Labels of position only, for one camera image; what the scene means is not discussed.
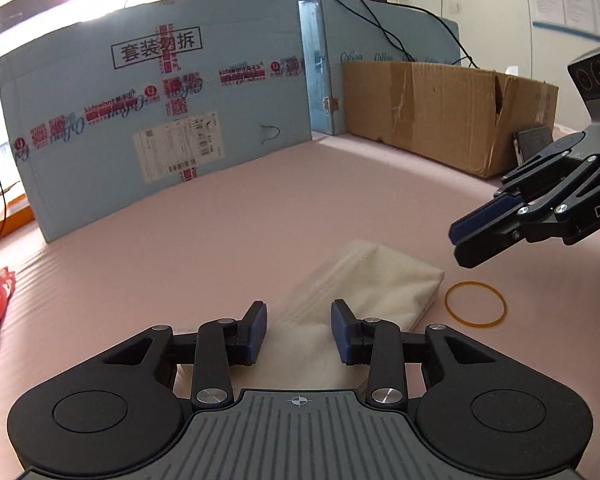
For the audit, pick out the orange tray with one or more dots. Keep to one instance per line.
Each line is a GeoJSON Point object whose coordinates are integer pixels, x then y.
{"type": "Point", "coordinates": [18, 214]}

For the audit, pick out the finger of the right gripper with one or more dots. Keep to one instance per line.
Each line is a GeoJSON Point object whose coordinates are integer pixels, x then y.
{"type": "Point", "coordinates": [533, 179]}
{"type": "Point", "coordinates": [532, 223]}

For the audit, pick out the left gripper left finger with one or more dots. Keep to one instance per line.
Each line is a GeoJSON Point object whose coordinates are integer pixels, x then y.
{"type": "Point", "coordinates": [221, 345]}

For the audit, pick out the yellow rubber band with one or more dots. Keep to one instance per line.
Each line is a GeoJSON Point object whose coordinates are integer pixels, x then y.
{"type": "Point", "coordinates": [475, 304]}

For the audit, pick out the open brown storage carton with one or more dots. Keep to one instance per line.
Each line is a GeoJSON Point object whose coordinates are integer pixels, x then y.
{"type": "Point", "coordinates": [462, 117]}

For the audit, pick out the large blue printed carton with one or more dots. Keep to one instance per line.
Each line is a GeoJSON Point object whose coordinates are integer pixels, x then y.
{"type": "Point", "coordinates": [103, 113]}

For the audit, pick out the white fabric shopping bag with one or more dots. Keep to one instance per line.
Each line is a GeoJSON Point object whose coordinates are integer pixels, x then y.
{"type": "Point", "coordinates": [299, 351]}

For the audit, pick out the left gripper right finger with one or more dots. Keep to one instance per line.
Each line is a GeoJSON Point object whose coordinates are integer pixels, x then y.
{"type": "Point", "coordinates": [376, 343]}

